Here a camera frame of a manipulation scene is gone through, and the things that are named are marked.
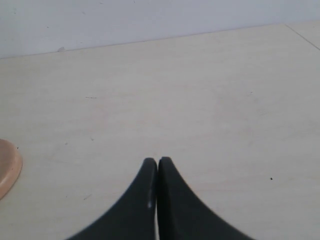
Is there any wooden paper towel holder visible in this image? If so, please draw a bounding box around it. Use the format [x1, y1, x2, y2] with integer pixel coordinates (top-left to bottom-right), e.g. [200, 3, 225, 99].
[0, 139, 23, 199]

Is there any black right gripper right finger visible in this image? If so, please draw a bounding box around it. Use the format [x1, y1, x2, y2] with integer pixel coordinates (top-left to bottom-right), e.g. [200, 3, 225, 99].
[158, 157, 251, 240]

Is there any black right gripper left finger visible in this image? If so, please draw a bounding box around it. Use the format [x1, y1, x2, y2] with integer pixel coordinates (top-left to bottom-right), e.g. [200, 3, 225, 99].
[70, 158, 158, 240]

